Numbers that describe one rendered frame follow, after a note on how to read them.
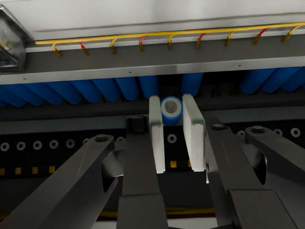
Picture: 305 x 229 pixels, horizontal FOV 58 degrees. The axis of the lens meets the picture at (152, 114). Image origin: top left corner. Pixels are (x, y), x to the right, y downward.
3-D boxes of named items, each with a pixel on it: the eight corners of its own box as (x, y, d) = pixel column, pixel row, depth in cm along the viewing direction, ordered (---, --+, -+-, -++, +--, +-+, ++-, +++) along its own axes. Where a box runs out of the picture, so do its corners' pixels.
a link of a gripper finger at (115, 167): (152, 177, 14) (91, 181, 14) (151, 140, 18) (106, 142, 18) (150, 149, 13) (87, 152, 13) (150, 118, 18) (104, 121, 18)
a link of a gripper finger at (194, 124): (191, 121, 14) (205, 120, 14) (181, 93, 21) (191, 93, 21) (192, 172, 15) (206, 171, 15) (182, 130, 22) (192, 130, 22)
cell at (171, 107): (174, 129, 27) (176, 123, 20) (158, 121, 27) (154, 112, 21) (183, 113, 27) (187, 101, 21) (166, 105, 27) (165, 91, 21)
